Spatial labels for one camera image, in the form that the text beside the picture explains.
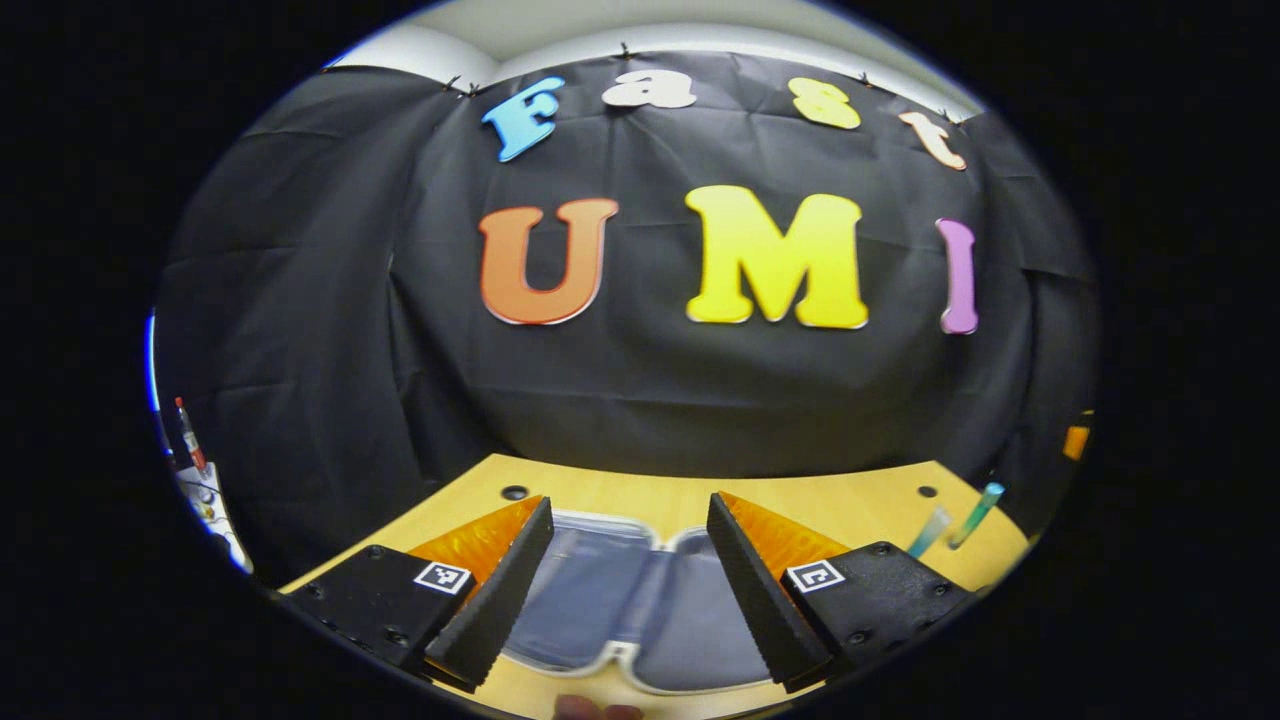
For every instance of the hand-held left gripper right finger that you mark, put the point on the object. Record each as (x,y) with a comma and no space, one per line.
(750,590)

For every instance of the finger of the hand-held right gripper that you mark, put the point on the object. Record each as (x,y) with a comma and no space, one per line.
(1076,442)

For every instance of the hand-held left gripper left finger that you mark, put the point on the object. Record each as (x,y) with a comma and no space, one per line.
(505,600)

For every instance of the white suitcase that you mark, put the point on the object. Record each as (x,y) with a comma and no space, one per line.
(640,600)

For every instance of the teal cylindrical bottle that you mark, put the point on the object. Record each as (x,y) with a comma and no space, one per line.
(975,517)

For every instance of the teal tapered bottle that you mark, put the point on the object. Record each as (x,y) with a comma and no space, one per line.
(928,535)

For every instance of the black backdrop cloth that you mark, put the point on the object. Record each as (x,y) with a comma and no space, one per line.
(650,400)

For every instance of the red slim object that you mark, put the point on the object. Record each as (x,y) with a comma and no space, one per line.
(190,435)

